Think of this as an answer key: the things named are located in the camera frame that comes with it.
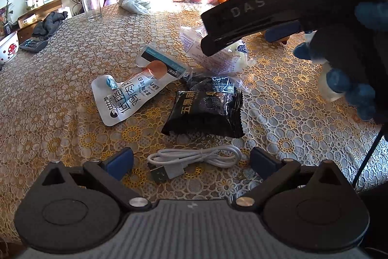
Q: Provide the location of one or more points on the white chicken snack pouch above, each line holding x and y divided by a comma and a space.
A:
117, 101

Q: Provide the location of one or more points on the wooden sideboard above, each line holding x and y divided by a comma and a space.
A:
27, 21

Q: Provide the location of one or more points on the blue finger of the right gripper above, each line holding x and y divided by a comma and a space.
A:
284, 29

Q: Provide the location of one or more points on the blue gloved right hand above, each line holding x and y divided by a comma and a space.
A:
356, 50

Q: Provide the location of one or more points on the dark crumpled cloth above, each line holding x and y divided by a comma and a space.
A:
46, 28

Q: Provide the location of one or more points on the white red patterned bowl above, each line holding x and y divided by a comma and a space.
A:
9, 48

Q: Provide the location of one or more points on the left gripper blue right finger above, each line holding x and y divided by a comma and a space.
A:
263, 163

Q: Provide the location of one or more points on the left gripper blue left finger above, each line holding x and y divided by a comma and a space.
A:
119, 164

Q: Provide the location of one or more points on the black sesame snack packet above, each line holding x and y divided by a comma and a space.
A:
211, 106

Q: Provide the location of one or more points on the black calculator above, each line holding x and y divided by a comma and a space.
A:
33, 45

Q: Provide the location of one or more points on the drinking glass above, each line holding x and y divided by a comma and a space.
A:
92, 8

